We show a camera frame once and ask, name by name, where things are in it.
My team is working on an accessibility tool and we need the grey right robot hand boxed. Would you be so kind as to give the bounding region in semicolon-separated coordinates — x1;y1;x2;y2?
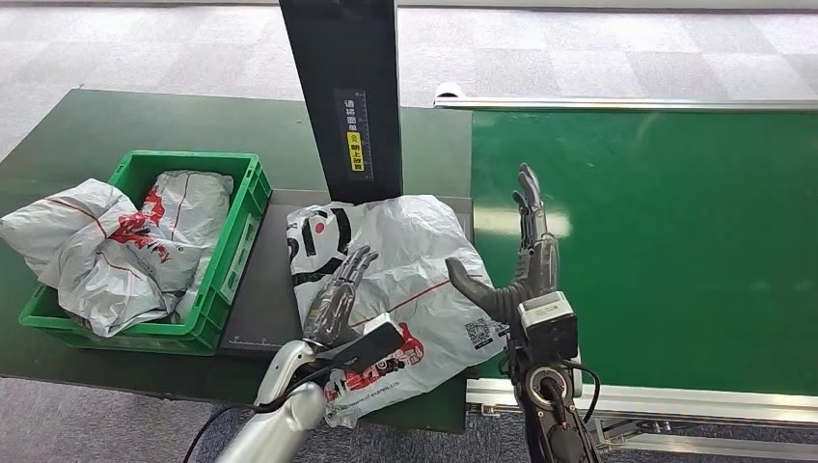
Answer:
444;162;561;325

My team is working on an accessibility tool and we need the black inbound scanner machine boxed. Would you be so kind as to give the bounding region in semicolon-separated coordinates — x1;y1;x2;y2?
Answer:
217;0;477;361

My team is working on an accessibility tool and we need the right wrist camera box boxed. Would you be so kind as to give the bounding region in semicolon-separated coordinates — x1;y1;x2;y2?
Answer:
515;290;581;365

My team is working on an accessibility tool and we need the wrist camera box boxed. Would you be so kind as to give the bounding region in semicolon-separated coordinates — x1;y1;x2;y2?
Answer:
515;290;581;365
331;312;406;376

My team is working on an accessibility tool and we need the green conveyor belt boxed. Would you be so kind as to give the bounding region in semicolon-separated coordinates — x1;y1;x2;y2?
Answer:
469;111;818;397

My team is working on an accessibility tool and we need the green plastic crate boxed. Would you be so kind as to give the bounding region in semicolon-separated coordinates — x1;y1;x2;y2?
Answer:
17;150;274;357

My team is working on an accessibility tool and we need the crumpled grey courier bag package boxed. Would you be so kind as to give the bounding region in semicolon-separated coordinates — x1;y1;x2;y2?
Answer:
0;177;213;340

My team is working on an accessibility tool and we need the flat grey courier bag package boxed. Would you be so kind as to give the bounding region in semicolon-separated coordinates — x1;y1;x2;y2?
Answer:
137;169;235;325

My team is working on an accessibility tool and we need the white SF courier bag package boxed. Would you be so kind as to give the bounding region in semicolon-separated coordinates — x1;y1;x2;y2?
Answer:
285;194;510;430

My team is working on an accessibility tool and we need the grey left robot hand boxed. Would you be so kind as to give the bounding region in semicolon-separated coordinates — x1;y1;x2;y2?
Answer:
300;244;381;350

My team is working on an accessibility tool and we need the thin aluminium conveyor side rail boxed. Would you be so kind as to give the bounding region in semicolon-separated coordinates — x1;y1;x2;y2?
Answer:
431;82;818;114

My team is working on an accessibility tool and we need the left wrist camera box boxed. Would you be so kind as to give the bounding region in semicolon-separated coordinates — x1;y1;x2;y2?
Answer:
331;312;406;376

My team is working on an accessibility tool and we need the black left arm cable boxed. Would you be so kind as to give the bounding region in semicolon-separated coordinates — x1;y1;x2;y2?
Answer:
182;363;361;463

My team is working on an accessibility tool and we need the wide aluminium conveyor side rail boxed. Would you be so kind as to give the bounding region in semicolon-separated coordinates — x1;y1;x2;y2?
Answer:
464;376;818;463

